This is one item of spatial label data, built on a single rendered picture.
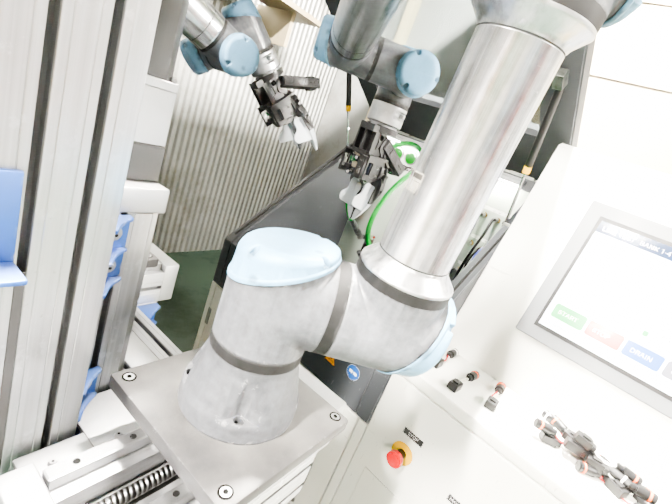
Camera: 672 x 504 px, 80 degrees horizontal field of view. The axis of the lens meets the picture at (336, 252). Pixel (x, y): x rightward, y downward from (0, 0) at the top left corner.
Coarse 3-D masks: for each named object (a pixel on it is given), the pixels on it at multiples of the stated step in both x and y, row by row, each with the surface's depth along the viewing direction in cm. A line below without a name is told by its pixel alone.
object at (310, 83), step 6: (282, 78) 96; (288, 78) 96; (294, 78) 97; (300, 78) 98; (306, 78) 99; (312, 78) 100; (318, 78) 101; (282, 84) 96; (288, 84) 96; (294, 84) 98; (300, 84) 98; (306, 84) 100; (312, 84) 101; (318, 84) 102; (306, 90) 104; (312, 90) 103
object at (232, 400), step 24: (192, 360) 52; (216, 360) 45; (240, 360) 44; (192, 384) 46; (216, 384) 45; (240, 384) 44; (264, 384) 45; (288, 384) 47; (192, 408) 45; (216, 408) 44; (240, 408) 45; (264, 408) 45; (288, 408) 48; (216, 432) 44; (240, 432) 45; (264, 432) 46
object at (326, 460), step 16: (208, 320) 135; (208, 336) 135; (304, 368) 107; (352, 416) 97; (352, 432) 98; (336, 448) 100; (320, 464) 103; (336, 464) 100; (320, 480) 103; (304, 496) 107; (320, 496) 104
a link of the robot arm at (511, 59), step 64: (512, 0) 33; (576, 0) 31; (640, 0) 33; (512, 64) 34; (448, 128) 38; (512, 128) 37; (448, 192) 39; (384, 256) 44; (448, 256) 42; (384, 320) 43; (448, 320) 46
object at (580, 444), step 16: (544, 416) 83; (544, 432) 79; (560, 432) 80; (576, 432) 77; (576, 448) 75; (592, 448) 75; (576, 464) 74; (592, 464) 73; (608, 464) 74; (608, 480) 72; (624, 480) 71; (640, 480) 71; (624, 496) 70; (640, 496) 70; (656, 496) 69
